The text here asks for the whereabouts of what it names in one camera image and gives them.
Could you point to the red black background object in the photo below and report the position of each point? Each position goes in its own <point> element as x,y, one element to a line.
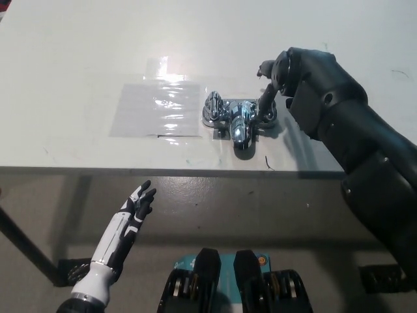
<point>2,6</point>

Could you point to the black table leg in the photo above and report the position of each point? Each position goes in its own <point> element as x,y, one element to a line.
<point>26,243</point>

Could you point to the grey translucent taped sheet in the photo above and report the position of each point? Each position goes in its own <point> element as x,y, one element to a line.
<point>143,111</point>

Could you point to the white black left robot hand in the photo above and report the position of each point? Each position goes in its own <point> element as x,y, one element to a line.
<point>117,234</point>

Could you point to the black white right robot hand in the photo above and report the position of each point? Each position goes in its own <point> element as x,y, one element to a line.
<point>267,98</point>

